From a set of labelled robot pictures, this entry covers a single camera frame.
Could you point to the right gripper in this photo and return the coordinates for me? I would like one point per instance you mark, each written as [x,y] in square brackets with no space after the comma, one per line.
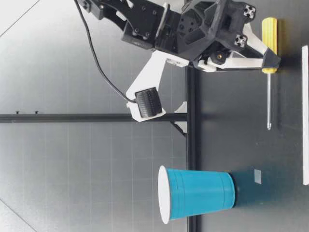
[207,26]

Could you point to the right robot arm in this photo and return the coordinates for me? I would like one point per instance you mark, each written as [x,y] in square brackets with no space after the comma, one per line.
[142,19]

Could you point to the blue cup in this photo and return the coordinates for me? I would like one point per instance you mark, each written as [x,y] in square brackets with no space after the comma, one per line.
[198,193]

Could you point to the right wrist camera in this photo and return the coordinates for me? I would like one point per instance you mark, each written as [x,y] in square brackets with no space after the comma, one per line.
[144,72]

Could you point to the black frame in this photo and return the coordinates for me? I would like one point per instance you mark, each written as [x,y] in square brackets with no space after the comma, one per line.
[72,118]

